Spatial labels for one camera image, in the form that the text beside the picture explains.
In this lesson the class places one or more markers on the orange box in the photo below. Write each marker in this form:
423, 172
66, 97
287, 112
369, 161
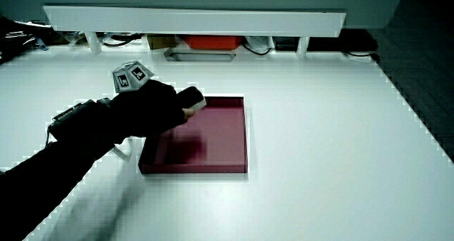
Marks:
213, 42

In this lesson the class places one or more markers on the person's right hand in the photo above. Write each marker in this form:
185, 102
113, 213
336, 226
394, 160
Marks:
149, 110

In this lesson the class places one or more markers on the brown cardboard box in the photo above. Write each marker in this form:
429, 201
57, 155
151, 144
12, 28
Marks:
161, 41

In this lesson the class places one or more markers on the white plastic bag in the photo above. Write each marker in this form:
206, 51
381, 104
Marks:
258, 42

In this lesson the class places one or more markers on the person's right forearm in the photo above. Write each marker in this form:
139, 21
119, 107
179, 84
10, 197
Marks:
46, 173

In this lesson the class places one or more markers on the white desk shelf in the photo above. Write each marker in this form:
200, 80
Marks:
198, 21

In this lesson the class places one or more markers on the black and white eraser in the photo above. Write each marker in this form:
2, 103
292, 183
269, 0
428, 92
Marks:
194, 98

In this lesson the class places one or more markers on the black flat device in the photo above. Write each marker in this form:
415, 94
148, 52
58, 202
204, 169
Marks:
340, 40

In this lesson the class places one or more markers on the dark red tray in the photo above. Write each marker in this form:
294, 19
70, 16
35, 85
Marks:
216, 141

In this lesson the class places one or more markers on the pile of black equipment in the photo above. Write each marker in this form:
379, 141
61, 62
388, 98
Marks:
16, 35

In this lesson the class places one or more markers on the grey flat tray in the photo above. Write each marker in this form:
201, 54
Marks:
198, 56

